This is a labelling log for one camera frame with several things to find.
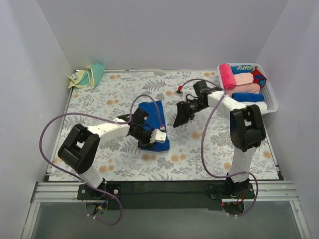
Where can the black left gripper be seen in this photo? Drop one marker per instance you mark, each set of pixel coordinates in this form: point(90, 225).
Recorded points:
point(145, 139)

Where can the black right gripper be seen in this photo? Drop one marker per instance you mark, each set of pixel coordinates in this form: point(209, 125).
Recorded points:
point(183, 112)

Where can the green yellow cloth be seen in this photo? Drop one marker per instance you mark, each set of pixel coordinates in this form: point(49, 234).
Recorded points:
point(91, 76)

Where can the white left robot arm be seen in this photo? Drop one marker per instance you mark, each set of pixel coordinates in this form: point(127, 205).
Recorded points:
point(80, 146)

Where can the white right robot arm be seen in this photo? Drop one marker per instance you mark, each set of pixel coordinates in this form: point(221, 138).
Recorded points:
point(246, 130)

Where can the floral patterned table mat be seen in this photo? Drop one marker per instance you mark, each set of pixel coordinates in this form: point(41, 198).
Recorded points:
point(199, 150)

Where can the hot pink rolled towel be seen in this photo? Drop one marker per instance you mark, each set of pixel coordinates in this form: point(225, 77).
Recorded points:
point(227, 76)

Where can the light pink rolled towel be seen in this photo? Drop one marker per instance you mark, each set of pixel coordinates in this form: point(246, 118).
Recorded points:
point(243, 78)

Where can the dusty pink rolled towel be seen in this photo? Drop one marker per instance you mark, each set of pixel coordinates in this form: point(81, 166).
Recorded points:
point(248, 88)

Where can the blue lettered rolled towel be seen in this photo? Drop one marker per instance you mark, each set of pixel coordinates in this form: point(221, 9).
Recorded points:
point(242, 69)

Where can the white rolled towel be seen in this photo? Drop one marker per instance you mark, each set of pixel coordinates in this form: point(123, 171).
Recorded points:
point(262, 105)

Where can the red blue patterned cloth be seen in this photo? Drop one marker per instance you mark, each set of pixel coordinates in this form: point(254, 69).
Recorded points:
point(258, 77)

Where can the white plastic basket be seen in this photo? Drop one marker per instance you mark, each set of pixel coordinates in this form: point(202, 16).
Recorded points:
point(267, 90)

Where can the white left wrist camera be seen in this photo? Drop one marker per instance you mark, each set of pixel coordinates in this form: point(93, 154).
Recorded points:
point(158, 136)

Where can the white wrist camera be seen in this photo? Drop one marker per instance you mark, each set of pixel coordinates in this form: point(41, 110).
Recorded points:
point(179, 91)
point(158, 136)

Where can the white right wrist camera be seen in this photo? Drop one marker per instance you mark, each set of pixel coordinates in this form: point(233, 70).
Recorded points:
point(179, 91)

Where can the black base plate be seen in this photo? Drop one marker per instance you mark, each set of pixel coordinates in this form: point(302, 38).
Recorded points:
point(162, 202)

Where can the aluminium front rail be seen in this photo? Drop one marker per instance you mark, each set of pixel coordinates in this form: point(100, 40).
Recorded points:
point(67, 192)

